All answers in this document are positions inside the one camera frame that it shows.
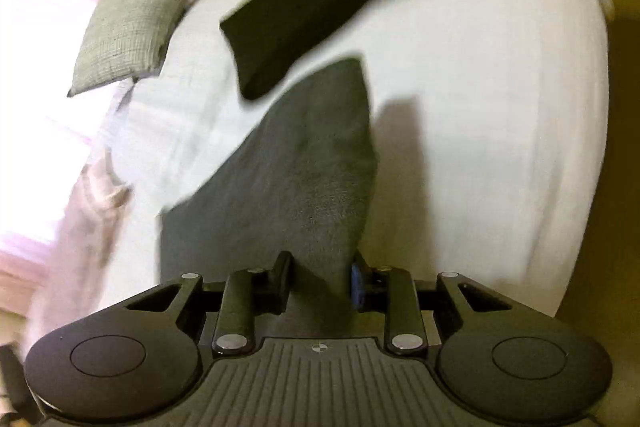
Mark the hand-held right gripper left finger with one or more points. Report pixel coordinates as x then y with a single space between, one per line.
281 282

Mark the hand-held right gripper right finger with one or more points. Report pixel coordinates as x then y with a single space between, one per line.
357 287

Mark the dark grey jeans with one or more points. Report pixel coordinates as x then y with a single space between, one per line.
300 187

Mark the pink blanket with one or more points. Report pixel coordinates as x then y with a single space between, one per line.
85 232

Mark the black folded pants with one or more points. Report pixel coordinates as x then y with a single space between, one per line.
310 7

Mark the grey-green cushion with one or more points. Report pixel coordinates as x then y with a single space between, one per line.
130 32

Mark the pink curtain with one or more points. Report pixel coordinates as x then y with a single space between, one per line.
40 32

